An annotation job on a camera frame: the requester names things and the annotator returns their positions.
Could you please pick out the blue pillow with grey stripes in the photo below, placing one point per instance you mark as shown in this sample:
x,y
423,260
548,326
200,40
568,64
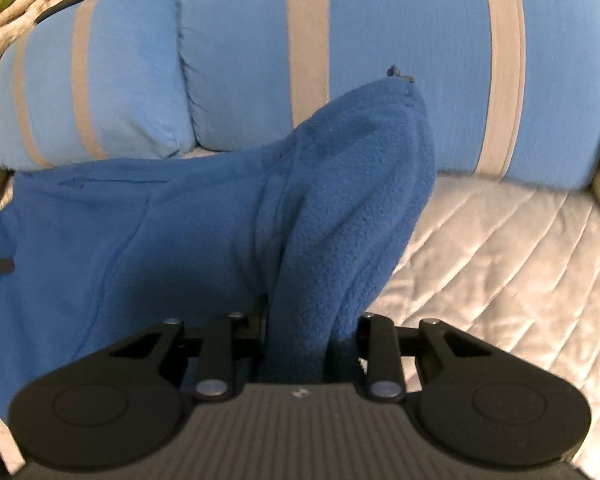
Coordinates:
x,y
130,75
405,35

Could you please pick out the blue and navy fleece jacket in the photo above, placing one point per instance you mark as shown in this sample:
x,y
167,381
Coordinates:
x,y
180,240

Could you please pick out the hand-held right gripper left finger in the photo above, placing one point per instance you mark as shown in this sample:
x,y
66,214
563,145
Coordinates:
x,y
255,332

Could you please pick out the grey quilted bedspread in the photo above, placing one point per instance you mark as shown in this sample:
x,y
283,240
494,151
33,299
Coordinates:
x,y
490,260

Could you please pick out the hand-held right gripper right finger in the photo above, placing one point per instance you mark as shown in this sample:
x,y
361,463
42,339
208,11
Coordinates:
x,y
370,340

